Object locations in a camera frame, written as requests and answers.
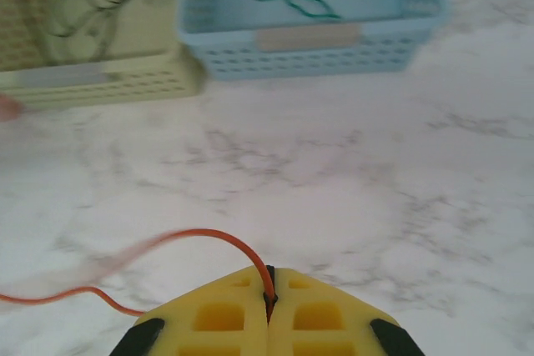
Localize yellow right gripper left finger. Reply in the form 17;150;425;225
110;266;272;356

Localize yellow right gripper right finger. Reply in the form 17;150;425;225
269;268;426;356

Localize blue perforated plastic basket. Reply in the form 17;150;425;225
177;0;450;82

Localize green perforated plastic basket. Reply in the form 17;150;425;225
0;0;208;111

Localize black cable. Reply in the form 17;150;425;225
18;0;176;61

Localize red cable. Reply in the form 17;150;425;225
0;228;279;319

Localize pink perforated plastic basket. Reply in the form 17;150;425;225
0;93;22;122

